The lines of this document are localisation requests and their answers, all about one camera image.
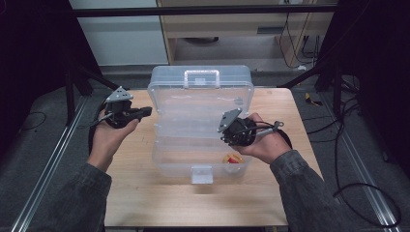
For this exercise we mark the clear plastic storage box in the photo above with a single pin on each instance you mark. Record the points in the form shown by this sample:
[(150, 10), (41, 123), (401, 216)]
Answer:
[(193, 106)]

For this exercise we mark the yellow and black tape strip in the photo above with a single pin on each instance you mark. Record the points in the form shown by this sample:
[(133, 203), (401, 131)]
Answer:
[(311, 100)]

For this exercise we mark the person's right hand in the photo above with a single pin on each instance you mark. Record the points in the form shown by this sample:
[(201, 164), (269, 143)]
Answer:
[(267, 145)]

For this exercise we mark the aluminium floor rail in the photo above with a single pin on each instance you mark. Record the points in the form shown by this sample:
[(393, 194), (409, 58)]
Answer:
[(364, 174), (48, 167)]

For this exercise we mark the person's left hand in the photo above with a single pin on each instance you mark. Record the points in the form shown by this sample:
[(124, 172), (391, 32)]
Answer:
[(104, 141)]

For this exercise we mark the white cabinet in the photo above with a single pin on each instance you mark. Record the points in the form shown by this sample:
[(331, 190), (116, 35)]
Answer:
[(122, 42)]

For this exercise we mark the black horizontal frame bar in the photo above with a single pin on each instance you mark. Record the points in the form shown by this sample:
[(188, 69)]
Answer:
[(193, 10)]

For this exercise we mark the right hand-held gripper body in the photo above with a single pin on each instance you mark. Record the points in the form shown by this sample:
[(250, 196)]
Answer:
[(238, 132)]

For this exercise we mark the dark curtain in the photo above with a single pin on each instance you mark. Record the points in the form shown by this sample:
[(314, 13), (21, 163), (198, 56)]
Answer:
[(380, 80), (32, 64)]

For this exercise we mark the light wooden desk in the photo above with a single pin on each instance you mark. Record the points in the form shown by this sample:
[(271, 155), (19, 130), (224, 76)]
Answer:
[(225, 27)]

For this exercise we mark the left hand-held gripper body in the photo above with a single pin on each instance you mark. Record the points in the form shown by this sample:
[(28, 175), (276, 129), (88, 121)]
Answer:
[(119, 111)]

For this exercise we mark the black metal stand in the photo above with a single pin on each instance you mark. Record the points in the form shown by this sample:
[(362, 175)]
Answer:
[(70, 96), (337, 93)]

